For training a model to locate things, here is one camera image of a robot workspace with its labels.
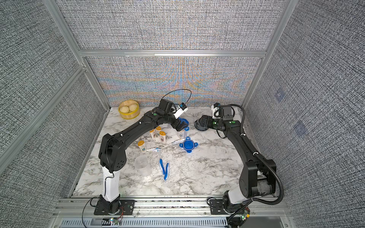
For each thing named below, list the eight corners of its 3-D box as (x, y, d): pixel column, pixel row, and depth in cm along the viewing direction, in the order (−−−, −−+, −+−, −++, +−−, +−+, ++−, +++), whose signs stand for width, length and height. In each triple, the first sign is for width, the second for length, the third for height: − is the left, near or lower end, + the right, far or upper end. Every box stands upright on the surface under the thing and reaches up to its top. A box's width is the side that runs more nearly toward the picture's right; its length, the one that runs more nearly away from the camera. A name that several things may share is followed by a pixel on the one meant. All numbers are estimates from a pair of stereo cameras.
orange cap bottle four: (161, 143, 100) (159, 134, 91) (161, 139, 102) (160, 130, 93) (165, 143, 100) (164, 134, 91) (166, 139, 102) (164, 130, 93)
